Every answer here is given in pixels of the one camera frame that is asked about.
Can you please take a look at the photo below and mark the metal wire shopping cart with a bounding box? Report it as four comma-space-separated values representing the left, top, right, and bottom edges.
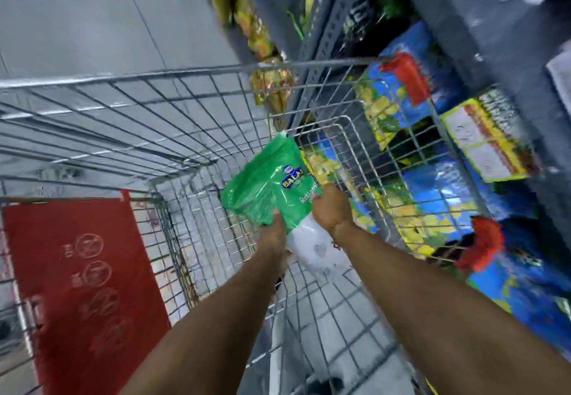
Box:
0, 57, 491, 395

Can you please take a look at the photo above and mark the person's left hand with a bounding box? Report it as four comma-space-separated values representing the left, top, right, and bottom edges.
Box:
255, 210, 289, 261

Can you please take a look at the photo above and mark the dark green snack bag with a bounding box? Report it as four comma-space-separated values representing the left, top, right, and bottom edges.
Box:
339, 0, 418, 58

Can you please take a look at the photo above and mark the blue and yellow snack bag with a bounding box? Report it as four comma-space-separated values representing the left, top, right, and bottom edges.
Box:
366, 158, 505, 261
464, 230, 571, 360
301, 142, 380, 235
354, 22, 465, 150

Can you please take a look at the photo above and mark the person's left forearm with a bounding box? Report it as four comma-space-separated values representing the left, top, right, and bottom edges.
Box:
120, 247, 291, 395

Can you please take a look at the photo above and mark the person's right hand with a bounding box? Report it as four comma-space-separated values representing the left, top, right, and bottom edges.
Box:
311, 183, 355, 240

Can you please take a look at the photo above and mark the red plastic cart seat flap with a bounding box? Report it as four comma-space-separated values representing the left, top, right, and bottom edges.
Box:
2, 189, 172, 395

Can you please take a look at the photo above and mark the green and white food packet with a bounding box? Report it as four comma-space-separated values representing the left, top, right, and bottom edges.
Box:
220, 133, 353, 277

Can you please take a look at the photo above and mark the row of yellow snack packets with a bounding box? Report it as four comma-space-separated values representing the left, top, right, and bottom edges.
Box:
198, 0, 297, 132

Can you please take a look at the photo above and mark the person's right forearm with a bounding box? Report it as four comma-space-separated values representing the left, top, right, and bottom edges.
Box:
331, 221, 571, 395

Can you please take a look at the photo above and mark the white shelf label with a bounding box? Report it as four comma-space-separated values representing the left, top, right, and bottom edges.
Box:
545, 40, 571, 116

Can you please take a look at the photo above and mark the grey metal store shelf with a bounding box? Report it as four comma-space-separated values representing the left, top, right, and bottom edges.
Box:
185, 0, 571, 248

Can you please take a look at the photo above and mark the yellow shelf price tag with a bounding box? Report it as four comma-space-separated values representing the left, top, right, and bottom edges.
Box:
439, 89, 542, 183

